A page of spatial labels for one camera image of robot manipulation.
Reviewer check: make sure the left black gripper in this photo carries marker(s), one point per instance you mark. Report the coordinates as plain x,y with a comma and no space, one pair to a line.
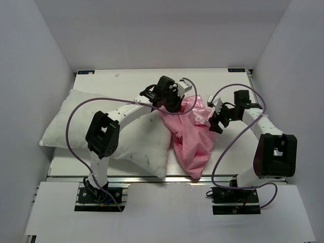
176,107

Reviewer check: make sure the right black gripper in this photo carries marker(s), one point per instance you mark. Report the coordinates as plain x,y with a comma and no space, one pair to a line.
214,120

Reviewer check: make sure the pink pillowcase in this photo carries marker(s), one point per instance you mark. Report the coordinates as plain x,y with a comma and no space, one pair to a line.
192,140

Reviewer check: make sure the white pillow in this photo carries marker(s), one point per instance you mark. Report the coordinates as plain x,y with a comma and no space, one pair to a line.
144,142

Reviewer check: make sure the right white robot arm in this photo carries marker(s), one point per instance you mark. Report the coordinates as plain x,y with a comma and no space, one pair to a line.
276,152

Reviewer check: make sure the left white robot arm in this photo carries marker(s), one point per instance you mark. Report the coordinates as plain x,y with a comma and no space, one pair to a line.
103,134

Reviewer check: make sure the right blue corner label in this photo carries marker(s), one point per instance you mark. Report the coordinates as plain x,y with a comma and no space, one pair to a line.
236,70

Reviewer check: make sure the blue corner label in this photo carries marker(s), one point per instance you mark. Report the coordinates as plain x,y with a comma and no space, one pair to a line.
236,70
85,72

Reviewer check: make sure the left blue corner label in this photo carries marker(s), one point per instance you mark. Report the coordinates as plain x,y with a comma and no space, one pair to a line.
85,72

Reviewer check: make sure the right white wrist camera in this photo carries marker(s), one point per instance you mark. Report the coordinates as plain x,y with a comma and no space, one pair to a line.
214,102

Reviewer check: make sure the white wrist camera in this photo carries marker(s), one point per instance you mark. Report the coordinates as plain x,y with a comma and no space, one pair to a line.
183,86
214,102

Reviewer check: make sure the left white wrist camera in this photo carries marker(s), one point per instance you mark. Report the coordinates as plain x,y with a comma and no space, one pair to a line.
183,86

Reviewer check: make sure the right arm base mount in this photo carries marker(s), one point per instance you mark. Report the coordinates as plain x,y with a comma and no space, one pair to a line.
234,202

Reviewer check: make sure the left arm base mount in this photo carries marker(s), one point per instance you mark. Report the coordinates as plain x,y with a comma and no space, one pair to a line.
92,199

